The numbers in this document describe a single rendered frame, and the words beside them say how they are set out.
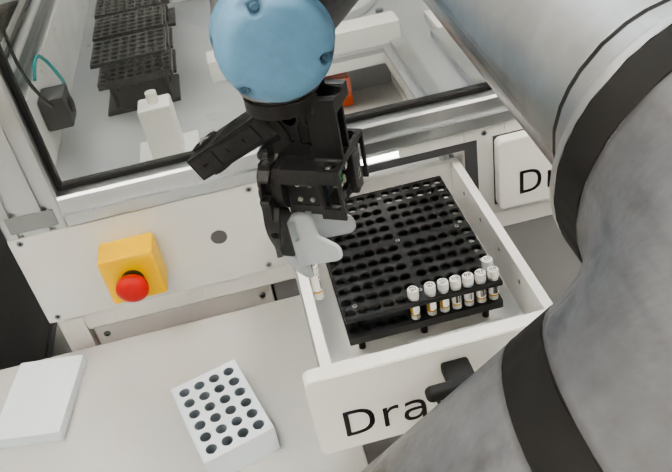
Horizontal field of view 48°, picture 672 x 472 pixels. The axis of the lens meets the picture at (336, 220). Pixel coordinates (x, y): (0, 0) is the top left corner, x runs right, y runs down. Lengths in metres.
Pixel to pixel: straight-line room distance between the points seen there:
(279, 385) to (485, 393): 0.78
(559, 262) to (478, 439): 1.05
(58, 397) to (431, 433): 0.86
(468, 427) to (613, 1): 0.13
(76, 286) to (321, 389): 0.45
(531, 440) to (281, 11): 0.33
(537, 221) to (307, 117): 0.59
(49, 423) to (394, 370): 0.46
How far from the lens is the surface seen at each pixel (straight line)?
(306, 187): 0.67
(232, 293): 1.08
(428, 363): 0.73
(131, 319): 1.11
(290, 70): 0.47
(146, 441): 0.95
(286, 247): 0.71
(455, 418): 0.19
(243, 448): 0.86
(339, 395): 0.74
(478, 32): 0.28
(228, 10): 0.46
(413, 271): 0.85
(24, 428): 1.02
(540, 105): 0.24
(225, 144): 0.68
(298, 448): 0.89
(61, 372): 1.06
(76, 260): 1.03
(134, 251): 0.97
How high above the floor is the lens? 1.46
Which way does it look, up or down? 36 degrees down
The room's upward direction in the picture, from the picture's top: 11 degrees counter-clockwise
